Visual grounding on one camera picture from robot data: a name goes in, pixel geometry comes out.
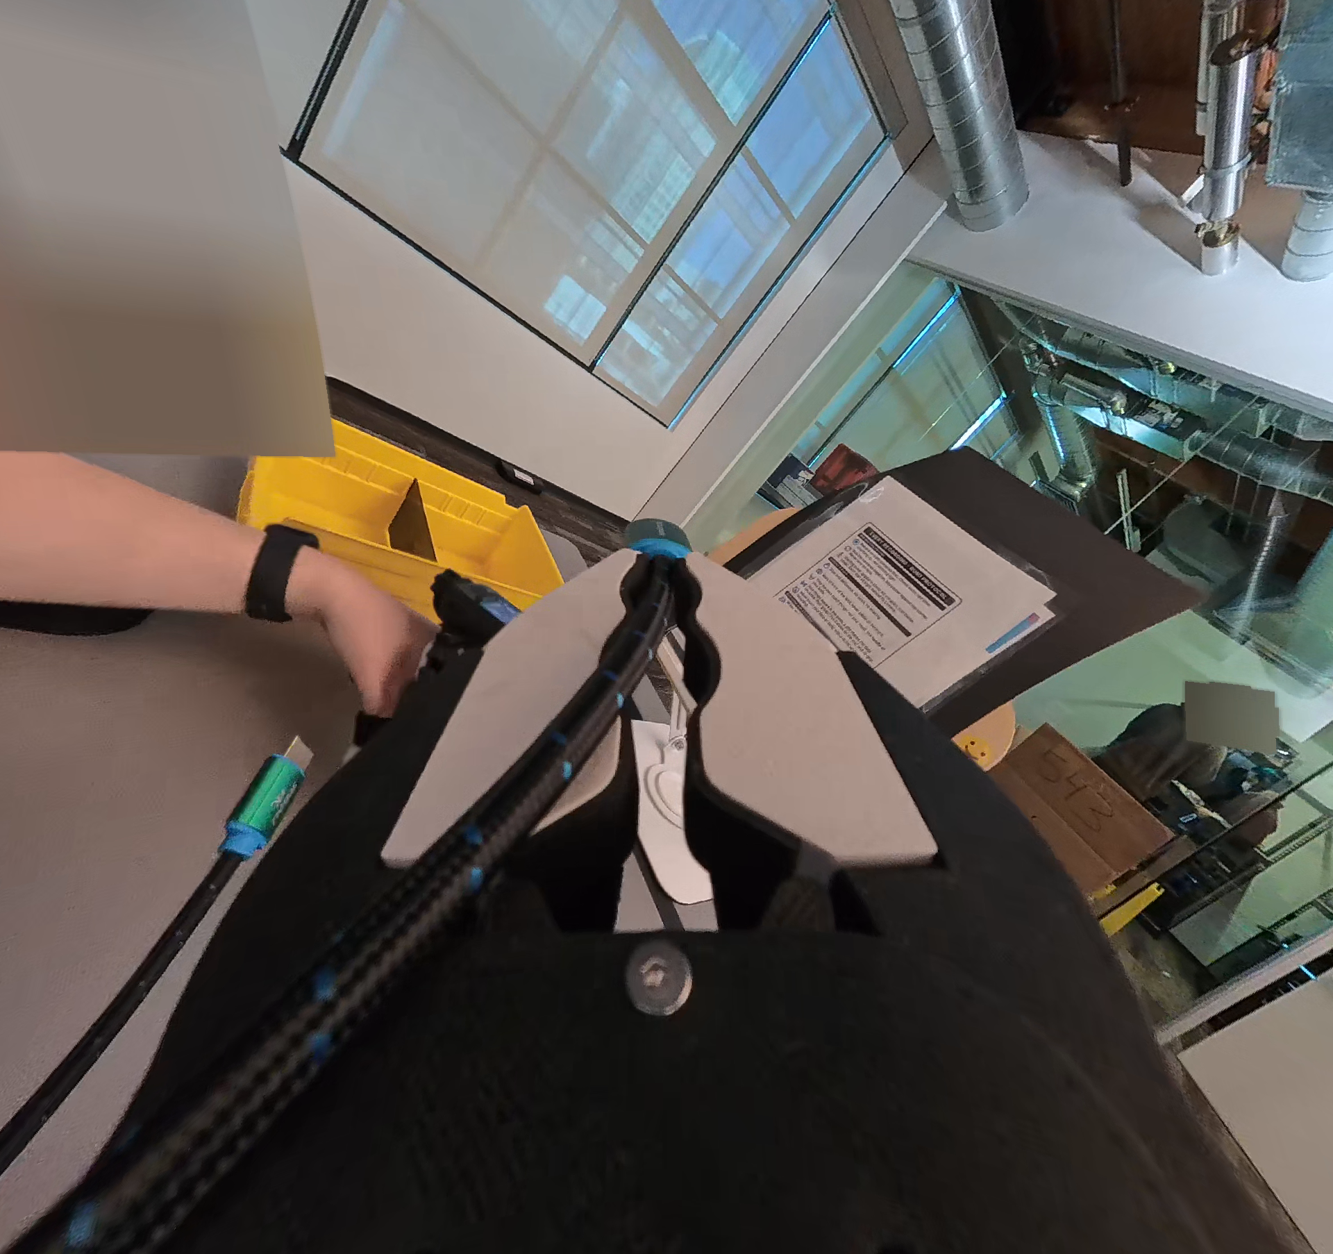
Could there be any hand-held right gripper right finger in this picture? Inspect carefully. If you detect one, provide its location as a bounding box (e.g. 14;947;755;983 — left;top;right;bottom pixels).
665;546;951;875

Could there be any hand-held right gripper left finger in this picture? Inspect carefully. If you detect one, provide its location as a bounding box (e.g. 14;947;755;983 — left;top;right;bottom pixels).
379;546;678;869

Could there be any black braided hdmi cable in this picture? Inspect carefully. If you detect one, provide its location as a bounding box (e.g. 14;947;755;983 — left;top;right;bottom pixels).
0;517;690;1254

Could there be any person's left forearm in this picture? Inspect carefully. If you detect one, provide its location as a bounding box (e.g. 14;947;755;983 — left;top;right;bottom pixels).
0;452;261;616

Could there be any person's left hand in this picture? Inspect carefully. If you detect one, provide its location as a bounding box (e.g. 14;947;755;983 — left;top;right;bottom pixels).
285;556;443;718

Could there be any white metal stand base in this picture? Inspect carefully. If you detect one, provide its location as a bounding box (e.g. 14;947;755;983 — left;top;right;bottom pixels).
629;640;722;904

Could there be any yellow divided bin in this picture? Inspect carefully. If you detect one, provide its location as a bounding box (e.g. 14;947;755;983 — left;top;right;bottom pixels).
236;418;566;622

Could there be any black wristband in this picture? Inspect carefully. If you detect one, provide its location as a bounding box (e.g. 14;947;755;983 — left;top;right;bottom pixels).
244;523;320;622

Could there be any wooden board with smiley sticker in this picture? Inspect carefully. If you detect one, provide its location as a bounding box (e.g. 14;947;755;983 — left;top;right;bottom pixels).
707;504;1019;770

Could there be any black framed sign board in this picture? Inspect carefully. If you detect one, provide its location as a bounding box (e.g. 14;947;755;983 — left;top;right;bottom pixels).
729;446;1208;713

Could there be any brown cardboard box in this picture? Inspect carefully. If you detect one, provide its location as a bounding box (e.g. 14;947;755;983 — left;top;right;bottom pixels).
989;722;1178;895

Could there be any large grid window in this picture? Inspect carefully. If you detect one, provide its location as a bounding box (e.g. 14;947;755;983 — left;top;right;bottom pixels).
283;0;901;429

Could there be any silver insulated pipe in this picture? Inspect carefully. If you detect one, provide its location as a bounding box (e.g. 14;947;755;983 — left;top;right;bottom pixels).
1181;0;1292;275

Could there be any silver ribbed air duct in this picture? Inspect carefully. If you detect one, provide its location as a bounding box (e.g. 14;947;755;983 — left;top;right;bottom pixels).
862;0;1032;231

